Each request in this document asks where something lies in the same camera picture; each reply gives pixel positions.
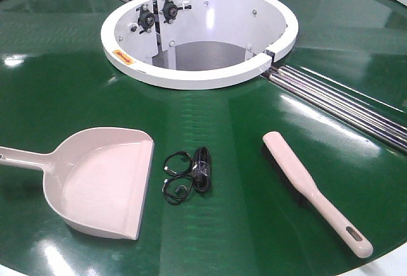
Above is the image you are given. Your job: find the thin black wire loop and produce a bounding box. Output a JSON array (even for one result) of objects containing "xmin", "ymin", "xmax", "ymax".
[{"xmin": 163, "ymin": 151, "xmax": 194, "ymax": 176}]

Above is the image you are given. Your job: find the thin black wire with connector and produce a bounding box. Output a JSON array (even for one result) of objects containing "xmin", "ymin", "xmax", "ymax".
[{"xmin": 162, "ymin": 176, "xmax": 195, "ymax": 206}]

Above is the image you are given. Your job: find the pink hand brush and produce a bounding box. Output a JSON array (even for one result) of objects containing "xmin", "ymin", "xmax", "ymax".
[{"xmin": 262, "ymin": 131, "xmax": 373, "ymax": 258}]

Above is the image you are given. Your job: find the pink plastic dustpan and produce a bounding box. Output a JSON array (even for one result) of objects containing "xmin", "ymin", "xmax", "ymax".
[{"xmin": 1, "ymin": 127, "xmax": 154, "ymax": 240}]

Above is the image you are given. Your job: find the orange warning sticker front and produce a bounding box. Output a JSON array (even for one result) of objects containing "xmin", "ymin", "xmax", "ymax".
[{"xmin": 113, "ymin": 49, "xmax": 134, "ymax": 66}]

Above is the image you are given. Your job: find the chrome rollers right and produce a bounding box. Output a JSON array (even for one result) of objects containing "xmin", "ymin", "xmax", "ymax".
[{"xmin": 261, "ymin": 66, "xmax": 406, "ymax": 154}]

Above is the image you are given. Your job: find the white inner conveyor ring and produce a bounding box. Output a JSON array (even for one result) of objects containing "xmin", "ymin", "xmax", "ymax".
[{"xmin": 100, "ymin": 0, "xmax": 300, "ymax": 90}]

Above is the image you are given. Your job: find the black bearing mount right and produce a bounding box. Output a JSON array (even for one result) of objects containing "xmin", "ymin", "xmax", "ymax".
[{"xmin": 159, "ymin": 0, "xmax": 192, "ymax": 24}]

